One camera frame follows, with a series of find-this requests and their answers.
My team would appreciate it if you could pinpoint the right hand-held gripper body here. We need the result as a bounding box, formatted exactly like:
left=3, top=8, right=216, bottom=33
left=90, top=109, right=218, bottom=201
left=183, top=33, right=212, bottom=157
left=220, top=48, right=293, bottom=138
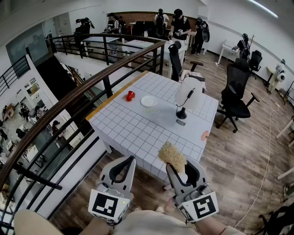
left=172, top=183, right=220, bottom=223

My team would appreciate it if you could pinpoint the white floor cable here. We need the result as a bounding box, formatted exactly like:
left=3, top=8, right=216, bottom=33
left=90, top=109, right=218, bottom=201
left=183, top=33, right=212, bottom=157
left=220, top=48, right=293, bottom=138
left=234, top=107, right=280, bottom=228

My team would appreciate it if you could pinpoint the ceiling strip light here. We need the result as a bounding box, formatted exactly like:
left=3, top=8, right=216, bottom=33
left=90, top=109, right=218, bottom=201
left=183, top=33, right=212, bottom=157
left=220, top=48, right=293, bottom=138
left=249, top=0, right=279, bottom=18

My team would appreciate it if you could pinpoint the beige fibrous loofah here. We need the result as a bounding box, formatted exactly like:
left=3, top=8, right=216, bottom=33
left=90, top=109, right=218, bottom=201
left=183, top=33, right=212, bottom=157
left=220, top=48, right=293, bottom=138
left=158, top=141, right=188, bottom=174

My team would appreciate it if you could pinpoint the person's left forearm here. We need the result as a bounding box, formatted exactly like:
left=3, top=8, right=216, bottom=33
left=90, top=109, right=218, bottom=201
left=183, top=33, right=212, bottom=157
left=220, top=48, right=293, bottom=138
left=90, top=217, right=115, bottom=235

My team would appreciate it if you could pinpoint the white desk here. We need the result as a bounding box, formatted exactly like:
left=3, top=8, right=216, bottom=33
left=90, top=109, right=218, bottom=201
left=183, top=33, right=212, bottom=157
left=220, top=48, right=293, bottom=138
left=217, top=39, right=239, bottom=65
left=275, top=116, right=294, bottom=149
left=277, top=166, right=294, bottom=181

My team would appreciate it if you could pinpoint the black metal stand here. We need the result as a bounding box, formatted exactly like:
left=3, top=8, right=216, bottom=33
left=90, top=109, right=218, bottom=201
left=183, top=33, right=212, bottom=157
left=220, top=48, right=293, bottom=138
left=280, top=80, right=294, bottom=105

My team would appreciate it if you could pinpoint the black lamp cable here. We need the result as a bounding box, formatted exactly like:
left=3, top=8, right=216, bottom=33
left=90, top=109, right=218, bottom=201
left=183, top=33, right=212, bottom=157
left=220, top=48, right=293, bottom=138
left=175, top=88, right=197, bottom=108

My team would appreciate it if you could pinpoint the person's right forearm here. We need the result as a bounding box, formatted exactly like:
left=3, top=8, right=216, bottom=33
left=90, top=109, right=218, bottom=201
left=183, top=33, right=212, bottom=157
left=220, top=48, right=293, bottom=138
left=195, top=215, right=227, bottom=234

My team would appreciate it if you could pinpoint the pink checkered cushion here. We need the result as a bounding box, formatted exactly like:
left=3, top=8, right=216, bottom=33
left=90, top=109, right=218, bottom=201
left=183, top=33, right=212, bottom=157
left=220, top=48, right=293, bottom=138
left=180, top=70, right=205, bottom=81

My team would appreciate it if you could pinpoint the wood-topped black metal railing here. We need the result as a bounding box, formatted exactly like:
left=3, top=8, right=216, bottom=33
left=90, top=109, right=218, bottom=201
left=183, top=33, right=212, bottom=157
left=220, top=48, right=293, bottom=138
left=0, top=33, right=166, bottom=235

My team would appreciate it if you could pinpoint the white shade table lamp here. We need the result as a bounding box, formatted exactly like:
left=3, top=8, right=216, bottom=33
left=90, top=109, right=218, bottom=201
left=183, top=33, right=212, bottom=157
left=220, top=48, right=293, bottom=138
left=174, top=77, right=204, bottom=120

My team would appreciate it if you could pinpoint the black high-back office chair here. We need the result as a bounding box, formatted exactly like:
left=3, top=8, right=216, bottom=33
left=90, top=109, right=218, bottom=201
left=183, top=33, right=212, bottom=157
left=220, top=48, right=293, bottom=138
left=168, top=41, right=206, bottom=83

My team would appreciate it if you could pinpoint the white table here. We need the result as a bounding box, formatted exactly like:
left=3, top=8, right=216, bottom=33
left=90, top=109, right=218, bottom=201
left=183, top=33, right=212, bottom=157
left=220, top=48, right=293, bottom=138
left=82, top=36, right=120, bottom=58

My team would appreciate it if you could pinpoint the black swivel chair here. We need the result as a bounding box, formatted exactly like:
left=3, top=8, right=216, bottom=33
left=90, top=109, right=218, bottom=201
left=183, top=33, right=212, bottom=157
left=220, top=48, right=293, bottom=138
left=259, top=206, right=294, bottom=235

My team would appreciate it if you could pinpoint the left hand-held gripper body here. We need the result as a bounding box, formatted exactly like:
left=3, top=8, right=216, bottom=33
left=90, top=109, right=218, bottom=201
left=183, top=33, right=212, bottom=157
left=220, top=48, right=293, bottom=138
left=88, top=180, right=135, bottom=224

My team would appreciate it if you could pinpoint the white round plate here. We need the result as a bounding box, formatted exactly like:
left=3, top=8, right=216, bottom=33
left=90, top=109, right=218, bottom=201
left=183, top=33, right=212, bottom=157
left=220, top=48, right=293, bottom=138
left=140, top=95, right=158, bottom=108

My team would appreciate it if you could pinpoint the black mesh office chair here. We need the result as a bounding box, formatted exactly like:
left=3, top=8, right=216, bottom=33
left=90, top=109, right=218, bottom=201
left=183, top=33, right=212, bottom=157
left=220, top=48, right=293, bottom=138
left=215, top=57, right=260, bottom=134
left=249, top=50, right=263, bottom=80

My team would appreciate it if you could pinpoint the wooden coat stand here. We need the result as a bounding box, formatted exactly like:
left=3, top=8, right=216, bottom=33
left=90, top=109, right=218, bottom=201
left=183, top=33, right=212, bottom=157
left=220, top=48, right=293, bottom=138
left=249, top=34, right=255, bottom=61

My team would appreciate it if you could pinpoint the grey wall map board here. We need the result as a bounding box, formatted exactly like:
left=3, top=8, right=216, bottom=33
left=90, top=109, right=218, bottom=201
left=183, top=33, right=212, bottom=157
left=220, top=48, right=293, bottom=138
left=6, top=24, right=50, bottom=63

